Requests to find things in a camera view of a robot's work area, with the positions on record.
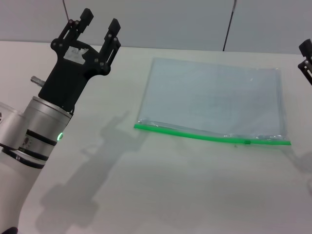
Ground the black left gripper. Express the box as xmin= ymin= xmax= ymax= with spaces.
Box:
xmin=38 ymin=8 xmax=122 ymax=115

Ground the clear green-zip document bag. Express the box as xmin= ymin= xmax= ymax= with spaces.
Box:
xmin=133 ymin=57 xmax=292 ymax=146

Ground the silver cable connector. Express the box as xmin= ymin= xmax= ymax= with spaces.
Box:
xmin=30 ymin=76 xmax=45 ymax=88

